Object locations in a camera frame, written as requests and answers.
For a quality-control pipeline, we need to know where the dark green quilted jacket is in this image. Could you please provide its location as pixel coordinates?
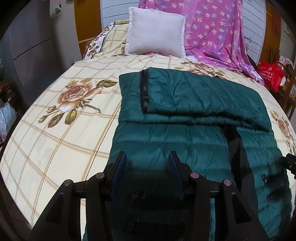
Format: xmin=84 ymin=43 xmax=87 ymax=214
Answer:
xmin=107 ymin=68 xmax=292 ymax=240

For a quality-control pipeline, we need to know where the wooden side shelf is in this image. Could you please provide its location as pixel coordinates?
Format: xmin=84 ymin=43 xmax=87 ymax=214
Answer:
xmin=276 ymin=55 xmax=295 ymax=120

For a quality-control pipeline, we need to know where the red plastic bag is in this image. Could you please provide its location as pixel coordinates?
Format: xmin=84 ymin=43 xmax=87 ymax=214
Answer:
xmin=258 ymin=60 xmax=284 ymax=92

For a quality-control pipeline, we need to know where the cream floral plaid bedsheet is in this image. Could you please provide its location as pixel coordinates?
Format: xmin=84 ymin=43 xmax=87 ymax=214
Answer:
xmin=1 ymin=53 xmax=295 ymax=225

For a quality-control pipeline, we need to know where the white plastic bag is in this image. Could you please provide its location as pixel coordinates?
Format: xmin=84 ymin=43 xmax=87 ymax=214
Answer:
xmin=0 ymin=102 xmax=16 ymax=141

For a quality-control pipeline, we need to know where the purple floral blanket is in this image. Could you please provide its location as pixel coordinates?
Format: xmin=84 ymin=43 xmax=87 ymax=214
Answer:
xmin=138 ymin=0 xmax=264 ymax=84

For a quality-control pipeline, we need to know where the grey refrigerator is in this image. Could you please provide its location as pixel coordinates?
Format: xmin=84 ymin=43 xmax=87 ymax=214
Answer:
xmin=5 ymin=1 xmax=61 ymax=92

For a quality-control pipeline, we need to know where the floral bed pillow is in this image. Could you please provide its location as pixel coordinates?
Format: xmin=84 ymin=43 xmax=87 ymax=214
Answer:
xmin=82 ymin=20 xmax=129 ymax=60

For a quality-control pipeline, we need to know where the white square pillow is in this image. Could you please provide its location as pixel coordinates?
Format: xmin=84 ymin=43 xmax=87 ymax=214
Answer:
xmin=125 ymin=7 xmax=186 ymax=58

